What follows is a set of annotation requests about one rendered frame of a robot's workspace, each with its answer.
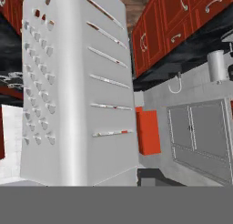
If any orange-red box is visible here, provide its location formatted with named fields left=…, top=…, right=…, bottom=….
left=135, top=106, right=162, bottom=157

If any grey metal canister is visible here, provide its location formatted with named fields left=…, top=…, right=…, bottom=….
left=207, top=49, right=229, bottom=84

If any white curved sink tap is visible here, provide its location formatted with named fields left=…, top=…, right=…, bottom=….
left=167, top=71, right=183, bottom=95

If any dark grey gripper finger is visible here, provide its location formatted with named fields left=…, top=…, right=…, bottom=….
left=137, top=168, right=187, bottom=188

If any hob with grey grates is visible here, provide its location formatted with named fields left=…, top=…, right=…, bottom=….
left=0, top=70, right=25, bottom=91

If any white metal box cheese grater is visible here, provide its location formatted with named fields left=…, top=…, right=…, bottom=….
left=19, top=0, right=140, bottom=187

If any red cupboard run with handles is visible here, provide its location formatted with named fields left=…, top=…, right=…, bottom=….
left=130, top=0, right=233, bottom=78

